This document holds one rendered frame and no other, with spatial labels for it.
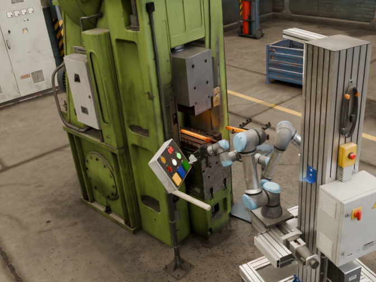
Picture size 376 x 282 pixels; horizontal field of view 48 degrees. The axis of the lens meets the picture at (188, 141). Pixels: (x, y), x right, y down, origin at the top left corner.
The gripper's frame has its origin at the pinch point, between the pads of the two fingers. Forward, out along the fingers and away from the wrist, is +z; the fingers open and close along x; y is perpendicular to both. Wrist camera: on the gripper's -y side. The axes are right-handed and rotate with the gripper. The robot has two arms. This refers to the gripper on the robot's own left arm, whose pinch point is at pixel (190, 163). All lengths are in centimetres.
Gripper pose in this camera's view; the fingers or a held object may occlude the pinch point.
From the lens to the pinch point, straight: 323.5
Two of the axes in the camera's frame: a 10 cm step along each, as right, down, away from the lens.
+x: -3.2, 4.6, -8.3
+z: -7.7, 3.8, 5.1
